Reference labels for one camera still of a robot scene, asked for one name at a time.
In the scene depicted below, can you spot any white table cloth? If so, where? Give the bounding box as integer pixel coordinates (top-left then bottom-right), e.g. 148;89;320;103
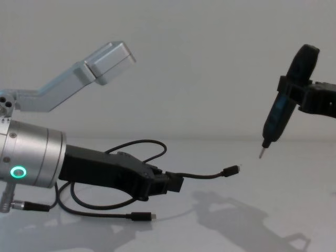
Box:
0;136;336;252

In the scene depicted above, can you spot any black cable with two plugs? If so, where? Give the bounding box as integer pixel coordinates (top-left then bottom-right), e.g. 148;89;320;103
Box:
55;140;241;222

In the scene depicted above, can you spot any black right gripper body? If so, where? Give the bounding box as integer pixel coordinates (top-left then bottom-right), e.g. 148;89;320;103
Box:
307;81;336;119

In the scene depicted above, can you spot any black electric screwdriver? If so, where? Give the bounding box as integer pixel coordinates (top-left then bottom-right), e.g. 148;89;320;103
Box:
258;44;321;160

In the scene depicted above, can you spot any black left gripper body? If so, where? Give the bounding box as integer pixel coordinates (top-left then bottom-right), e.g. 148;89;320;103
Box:
58;144;163;202

